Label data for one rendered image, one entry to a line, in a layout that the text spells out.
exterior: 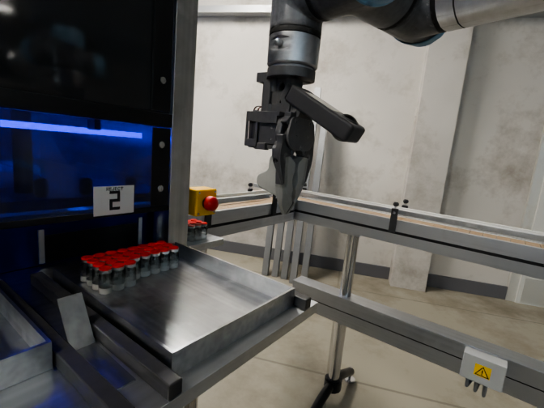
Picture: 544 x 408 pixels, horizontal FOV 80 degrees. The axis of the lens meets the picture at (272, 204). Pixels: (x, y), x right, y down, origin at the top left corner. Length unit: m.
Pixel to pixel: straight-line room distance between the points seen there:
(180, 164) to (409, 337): 1.06
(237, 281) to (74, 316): 0.30
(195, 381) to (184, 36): 0.70
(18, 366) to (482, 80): 3.37
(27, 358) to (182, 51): 0.65
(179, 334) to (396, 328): 1.05
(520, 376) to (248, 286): 1.01
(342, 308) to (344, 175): 1.91
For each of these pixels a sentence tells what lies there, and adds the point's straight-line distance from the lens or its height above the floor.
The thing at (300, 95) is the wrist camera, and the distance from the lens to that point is 0.47.
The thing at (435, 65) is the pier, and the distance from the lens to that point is 3.18.
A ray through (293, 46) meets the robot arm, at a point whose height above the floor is 1.29.
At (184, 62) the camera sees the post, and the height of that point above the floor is 1.33.
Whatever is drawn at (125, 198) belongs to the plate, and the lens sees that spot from 0.76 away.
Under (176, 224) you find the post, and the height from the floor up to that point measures 0.95.
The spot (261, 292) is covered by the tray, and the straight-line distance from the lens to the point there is 0.65.
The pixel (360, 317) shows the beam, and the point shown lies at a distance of 1.48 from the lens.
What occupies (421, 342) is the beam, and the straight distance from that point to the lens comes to 1.44.
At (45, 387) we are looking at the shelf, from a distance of 0.48.
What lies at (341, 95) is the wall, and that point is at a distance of 3.25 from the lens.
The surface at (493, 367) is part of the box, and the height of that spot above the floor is 0.53.
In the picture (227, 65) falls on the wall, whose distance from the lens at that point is 3.54.
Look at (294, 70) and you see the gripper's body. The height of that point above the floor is 1.26.
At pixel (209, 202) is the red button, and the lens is 0.86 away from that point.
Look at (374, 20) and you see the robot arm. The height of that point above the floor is 1.33.
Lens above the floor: 1.16
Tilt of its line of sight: 10 degrees down
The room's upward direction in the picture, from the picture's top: 5 degrees clockwise
